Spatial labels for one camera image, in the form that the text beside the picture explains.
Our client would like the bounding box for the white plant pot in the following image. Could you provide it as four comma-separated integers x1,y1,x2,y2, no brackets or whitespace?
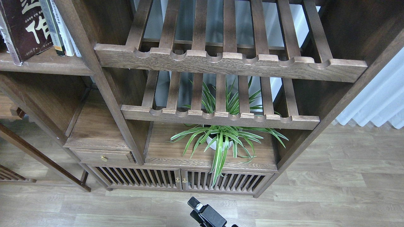
206,132,233,151

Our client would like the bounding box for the white curtain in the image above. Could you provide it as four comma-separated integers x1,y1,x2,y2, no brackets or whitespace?
333,48,404,129

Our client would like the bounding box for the maroon thick book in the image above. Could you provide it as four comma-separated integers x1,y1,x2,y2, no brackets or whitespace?
0,0,53,66

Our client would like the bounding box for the dark spine upright book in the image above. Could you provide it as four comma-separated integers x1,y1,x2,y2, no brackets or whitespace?
39,0,65,56

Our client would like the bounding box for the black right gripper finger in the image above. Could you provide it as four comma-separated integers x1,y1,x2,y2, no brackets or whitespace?
190,211,206,227
187,197,227,227

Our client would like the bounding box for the dark wooden bookshelf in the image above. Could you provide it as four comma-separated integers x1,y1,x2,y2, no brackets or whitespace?
1,0,403,197

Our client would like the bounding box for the thin white upright book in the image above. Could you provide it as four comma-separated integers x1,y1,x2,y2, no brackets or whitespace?
57,0,82,58

